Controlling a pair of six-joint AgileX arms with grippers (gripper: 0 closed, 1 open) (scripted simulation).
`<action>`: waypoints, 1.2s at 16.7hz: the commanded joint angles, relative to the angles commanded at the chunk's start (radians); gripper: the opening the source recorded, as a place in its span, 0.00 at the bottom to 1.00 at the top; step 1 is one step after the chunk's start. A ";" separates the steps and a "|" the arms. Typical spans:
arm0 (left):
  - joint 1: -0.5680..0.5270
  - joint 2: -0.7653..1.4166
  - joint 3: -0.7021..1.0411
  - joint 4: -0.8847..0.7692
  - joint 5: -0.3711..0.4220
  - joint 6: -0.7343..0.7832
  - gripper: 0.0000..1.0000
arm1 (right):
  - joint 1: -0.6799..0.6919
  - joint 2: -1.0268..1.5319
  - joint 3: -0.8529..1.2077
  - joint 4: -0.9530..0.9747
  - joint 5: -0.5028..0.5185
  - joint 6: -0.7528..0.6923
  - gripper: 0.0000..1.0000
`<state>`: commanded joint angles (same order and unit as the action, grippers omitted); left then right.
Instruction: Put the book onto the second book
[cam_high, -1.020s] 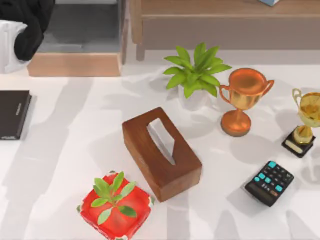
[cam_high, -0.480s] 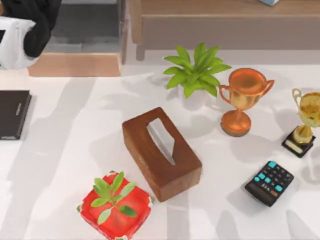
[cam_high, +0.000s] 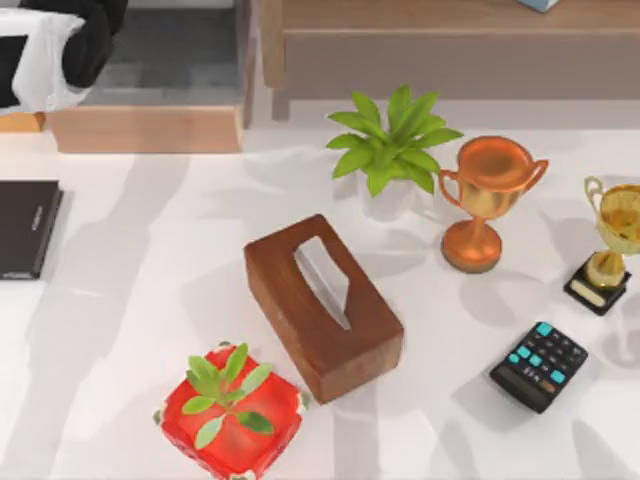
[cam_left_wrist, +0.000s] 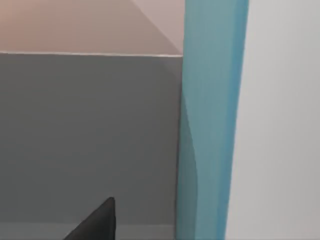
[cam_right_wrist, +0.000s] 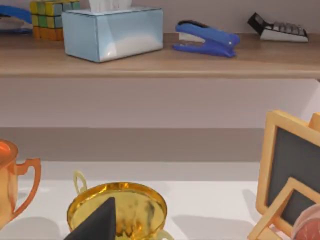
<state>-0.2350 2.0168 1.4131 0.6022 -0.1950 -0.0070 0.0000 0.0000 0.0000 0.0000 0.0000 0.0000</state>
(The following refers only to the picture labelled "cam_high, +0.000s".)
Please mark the black calculator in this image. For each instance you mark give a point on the black calculator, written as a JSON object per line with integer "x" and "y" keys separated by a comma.
{"x": 540, "y": 367}

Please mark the plant in red pot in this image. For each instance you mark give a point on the plant in red pot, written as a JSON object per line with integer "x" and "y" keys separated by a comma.
{"x": 230, "y": 415}

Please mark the bronze trophy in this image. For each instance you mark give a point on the bronze trophy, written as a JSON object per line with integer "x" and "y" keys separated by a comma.
{"x": 482, "y": 200}

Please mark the green plant in white pot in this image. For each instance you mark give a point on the green plant in white pot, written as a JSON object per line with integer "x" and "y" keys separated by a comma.
{"x": 395, "y": 140}

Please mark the brown wooden tissue box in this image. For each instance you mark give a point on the brown wooden tissue box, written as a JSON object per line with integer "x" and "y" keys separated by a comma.
{"x": 325, "y": 310}

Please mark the gold trophy with black base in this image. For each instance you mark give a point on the gold trophy with black base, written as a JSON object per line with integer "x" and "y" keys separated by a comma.
{"x": 611, "y": 240}

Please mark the pale wooden drawer front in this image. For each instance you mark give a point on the pale wooden drawer front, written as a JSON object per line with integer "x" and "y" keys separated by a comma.
{"x": 145, "y": 129}

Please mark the black book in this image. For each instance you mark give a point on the black book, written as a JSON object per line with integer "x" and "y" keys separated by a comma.
{"x": 25, "y": 230}

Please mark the grey pierced drawer inside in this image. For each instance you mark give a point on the grey pierced drawer inside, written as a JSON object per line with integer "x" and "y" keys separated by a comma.
{"x": 175, "y": 60}

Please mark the light blue book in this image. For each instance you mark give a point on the light blue book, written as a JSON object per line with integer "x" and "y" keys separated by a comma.
{"x": 537, "y": 4}

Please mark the wooden cupboard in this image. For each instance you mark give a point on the wooden cupboard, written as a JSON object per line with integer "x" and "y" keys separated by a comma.
{"x": 450, "y": 55}

